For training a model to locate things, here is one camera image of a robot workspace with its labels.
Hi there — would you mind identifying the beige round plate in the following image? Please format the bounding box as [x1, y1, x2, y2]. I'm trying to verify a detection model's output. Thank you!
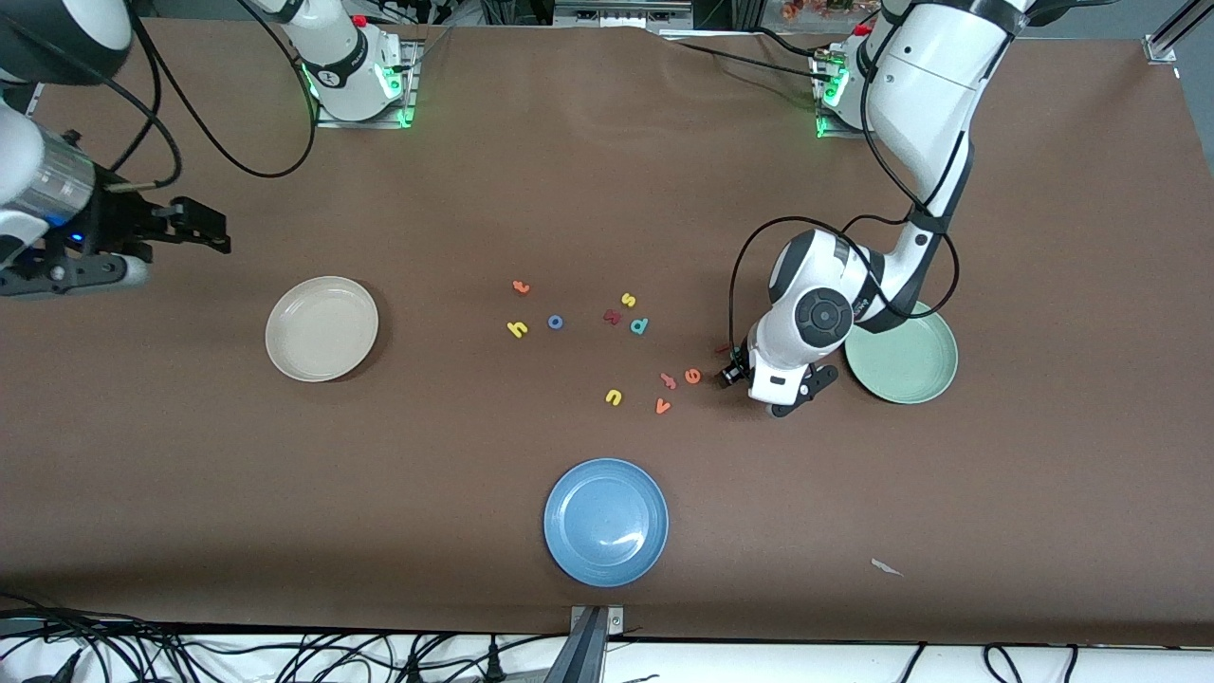
[265, 275, 380, 383]

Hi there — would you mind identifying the green round plate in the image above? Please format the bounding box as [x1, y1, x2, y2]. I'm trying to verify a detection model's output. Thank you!
[843, 304, 960, 406]

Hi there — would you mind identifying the blue round plate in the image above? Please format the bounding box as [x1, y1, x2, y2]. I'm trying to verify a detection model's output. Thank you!
[543, 457, 671, 588]

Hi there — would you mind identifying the brown table cover sheet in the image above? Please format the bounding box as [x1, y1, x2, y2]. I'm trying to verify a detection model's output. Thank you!
[0, 17, 1214, 648]

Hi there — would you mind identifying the grey metal device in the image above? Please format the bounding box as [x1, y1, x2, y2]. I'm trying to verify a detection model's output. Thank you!
[553, 0, 695, 29]

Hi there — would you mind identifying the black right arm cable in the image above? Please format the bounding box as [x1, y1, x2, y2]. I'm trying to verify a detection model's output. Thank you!
[95, 0, 320, 191]

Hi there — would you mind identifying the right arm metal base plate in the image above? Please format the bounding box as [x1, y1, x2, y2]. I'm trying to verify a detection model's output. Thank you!
[315, 38, 419, 130]

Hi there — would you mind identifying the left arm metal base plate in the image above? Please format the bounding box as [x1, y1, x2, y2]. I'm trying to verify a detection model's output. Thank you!
[816, 52, 874, 141]

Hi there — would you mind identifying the black base power cable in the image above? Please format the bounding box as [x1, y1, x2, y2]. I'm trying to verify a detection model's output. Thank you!
[662, 36, 837, 81]

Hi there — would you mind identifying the grey metal camera bracket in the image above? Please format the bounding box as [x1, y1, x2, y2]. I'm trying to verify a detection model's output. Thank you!
[545, 605, 625, 683]

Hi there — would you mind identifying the black cable bundle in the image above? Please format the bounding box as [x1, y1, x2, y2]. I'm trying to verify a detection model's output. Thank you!
[0, 593, 205, 683]

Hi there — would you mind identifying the aluminium frame post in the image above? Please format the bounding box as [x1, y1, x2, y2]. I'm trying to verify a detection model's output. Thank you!
[1143, 0, 1214, 64]

